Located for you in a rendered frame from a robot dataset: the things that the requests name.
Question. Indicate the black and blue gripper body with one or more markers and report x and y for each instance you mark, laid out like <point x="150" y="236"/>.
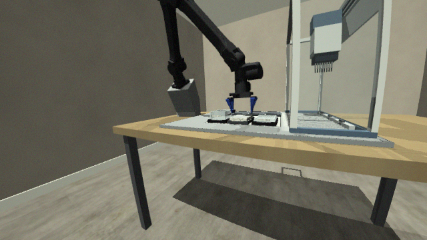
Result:
<point x="241" y="91"/>

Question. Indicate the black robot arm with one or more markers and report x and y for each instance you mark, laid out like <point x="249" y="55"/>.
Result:
<point x="232" y="55"/>

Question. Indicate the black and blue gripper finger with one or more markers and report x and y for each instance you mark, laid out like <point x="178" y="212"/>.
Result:
<point x="230" y="102"/>
<point x="252" y="103"/>

